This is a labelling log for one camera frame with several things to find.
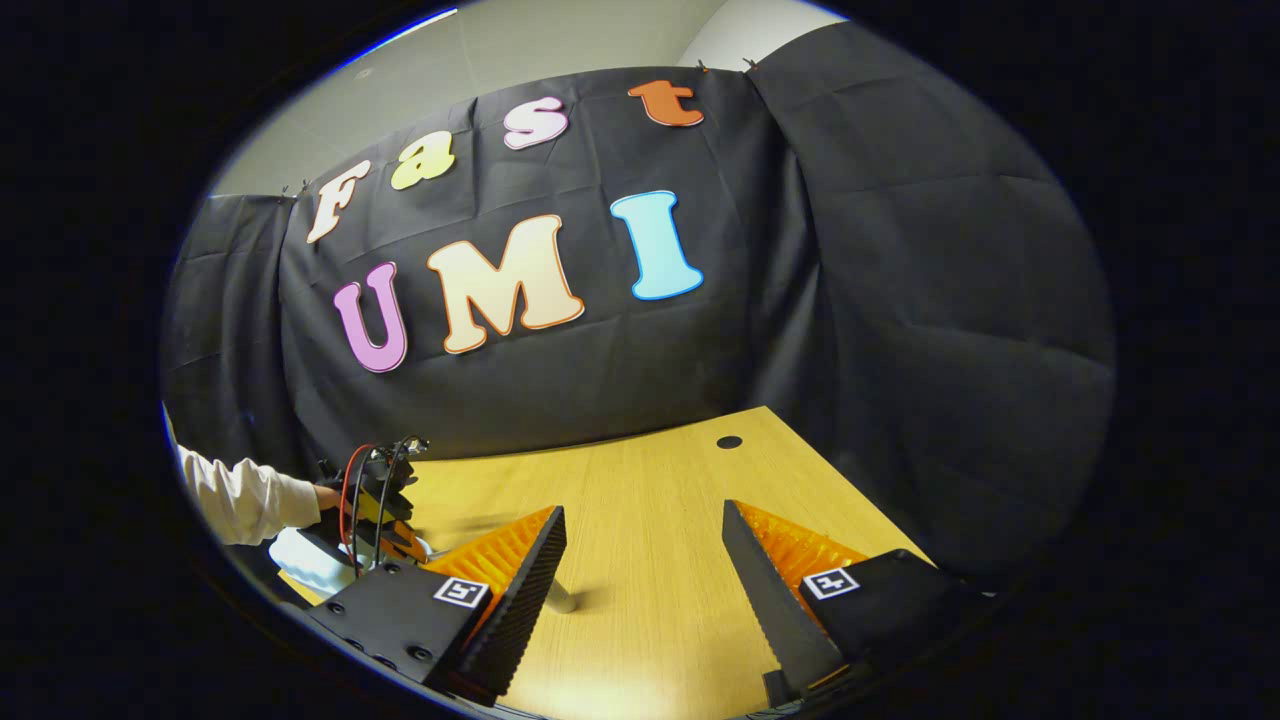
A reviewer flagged black cable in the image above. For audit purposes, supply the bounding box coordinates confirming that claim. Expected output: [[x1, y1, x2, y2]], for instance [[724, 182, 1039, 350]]
[[372, 437, 419, 569]]

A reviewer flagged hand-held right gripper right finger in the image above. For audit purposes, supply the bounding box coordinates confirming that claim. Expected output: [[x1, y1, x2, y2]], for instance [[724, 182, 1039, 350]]
[[720, 499, 996, 707]]

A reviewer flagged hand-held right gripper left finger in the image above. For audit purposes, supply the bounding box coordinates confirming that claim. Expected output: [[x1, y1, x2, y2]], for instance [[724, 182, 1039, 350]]
[[300, 505, 568, 709]]

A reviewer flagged black backdrop cloth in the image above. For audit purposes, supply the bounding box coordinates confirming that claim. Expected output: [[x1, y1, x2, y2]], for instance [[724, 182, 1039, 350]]
[[160, 20, 1116, 591]]

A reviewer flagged red cable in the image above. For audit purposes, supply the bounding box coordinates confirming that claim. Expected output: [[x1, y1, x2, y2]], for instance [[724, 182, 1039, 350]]
[[338, 443, 379, 573]]

